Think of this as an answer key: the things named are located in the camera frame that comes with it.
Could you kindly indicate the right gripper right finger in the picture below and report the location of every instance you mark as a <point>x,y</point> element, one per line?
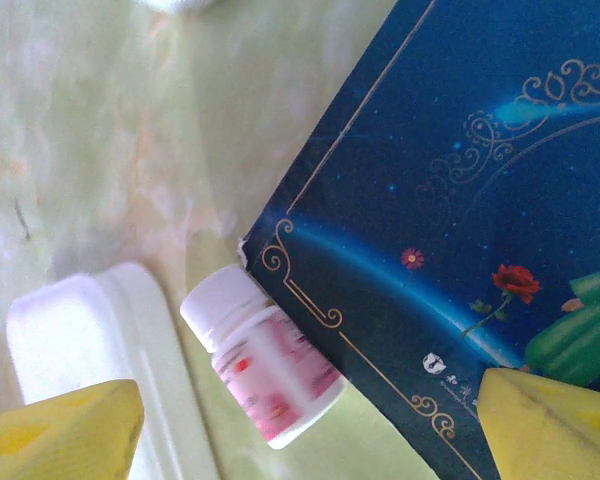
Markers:
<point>555,435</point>

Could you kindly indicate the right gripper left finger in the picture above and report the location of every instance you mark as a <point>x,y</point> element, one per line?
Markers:
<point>55,440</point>

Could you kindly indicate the white pill bottle pink label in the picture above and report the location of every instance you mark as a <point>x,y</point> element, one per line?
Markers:
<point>270,370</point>

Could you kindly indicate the dark blue starry book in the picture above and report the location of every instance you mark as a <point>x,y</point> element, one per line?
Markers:
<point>455,200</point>

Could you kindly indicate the white rectangular pencil case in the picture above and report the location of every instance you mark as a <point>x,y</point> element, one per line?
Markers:
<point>80,340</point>

